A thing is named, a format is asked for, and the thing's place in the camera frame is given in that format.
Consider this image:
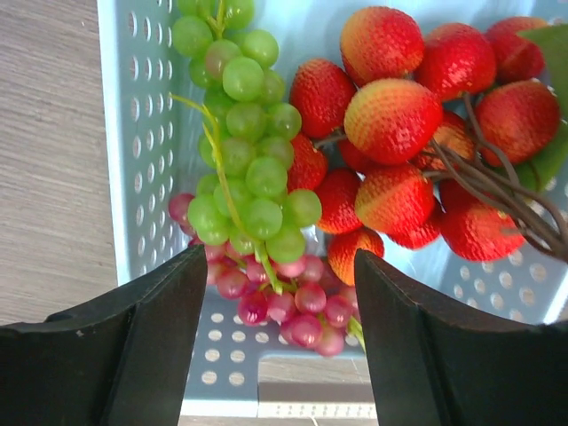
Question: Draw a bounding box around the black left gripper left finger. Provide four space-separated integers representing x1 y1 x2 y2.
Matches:
1 245 207 425

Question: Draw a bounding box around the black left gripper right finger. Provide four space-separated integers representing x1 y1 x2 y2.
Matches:
354 250 567 425

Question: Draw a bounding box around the purple grape bunch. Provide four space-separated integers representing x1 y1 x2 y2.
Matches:
167 189 364 357

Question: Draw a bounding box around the green grape bunch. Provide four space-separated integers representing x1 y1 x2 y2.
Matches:
171 1 320 293

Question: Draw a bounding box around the red strawberry cluster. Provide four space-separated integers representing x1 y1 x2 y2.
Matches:
288 6 567 285

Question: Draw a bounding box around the blue plastic basket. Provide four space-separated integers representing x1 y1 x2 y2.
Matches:
98 1 567 419

